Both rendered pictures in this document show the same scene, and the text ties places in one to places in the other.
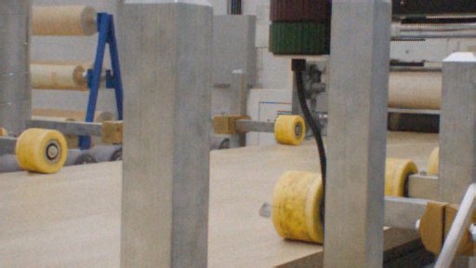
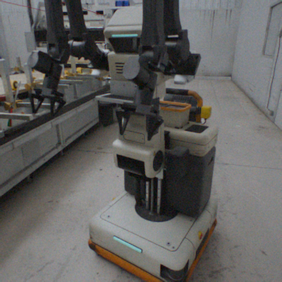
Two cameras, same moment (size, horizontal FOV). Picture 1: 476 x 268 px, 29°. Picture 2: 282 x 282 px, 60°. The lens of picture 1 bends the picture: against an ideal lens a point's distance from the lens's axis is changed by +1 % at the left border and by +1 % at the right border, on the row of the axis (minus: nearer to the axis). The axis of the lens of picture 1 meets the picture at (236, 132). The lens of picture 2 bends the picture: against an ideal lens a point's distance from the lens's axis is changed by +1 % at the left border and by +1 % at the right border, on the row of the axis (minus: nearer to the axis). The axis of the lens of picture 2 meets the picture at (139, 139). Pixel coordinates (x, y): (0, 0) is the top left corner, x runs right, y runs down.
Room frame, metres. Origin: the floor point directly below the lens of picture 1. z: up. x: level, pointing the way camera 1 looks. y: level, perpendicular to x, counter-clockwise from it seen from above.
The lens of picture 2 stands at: (-1.21, -0.38, 1.25)
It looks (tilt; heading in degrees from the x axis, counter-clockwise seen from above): 21 degrees down; 340
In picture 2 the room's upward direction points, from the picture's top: straight up
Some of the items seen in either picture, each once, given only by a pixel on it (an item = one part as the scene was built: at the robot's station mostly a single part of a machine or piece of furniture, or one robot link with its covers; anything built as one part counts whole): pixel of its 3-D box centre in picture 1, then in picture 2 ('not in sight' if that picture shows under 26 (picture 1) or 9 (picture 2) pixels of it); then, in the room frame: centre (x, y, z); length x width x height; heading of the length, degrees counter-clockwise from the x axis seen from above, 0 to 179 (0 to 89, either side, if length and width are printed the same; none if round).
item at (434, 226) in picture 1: (465, 222); (32, 85); (0.95, -0.24, 0.95); 0.14 x 0.06 x 0.05; 148
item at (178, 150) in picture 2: not in sight; (153, 163); (-0.17, -0.83, 0.68); 0.28 x 0.27 x 0.25; 38
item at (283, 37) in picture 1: (306, 39); not in sight; (0.74, -0.05, 1.12); 0.06 x 0.06 x 0.02
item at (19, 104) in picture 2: not in sight; (28, 105); (0.69, -0.21, 0.84); 0.43 x 0.03 x 0.04; 58
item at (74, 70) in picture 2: not in sight; (74, 77); (1.56, -0.62, 0.92); 0.04 x 0.04 x 0.48; 58
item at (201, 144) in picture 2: not in sight; (164, 158); (0.04, -0.99, 0.59); 0.55 x 0.34 x 0.83; 38
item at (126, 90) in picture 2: not in sight; (129, 107); (-0.20, -0.69, 0.99); 0.28 x 0.16 x 0.22; 38
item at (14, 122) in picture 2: not in sight; (14, 119); (0.68, -0.10, 0.75); 0.26 x 0.01 x 0.10; 148
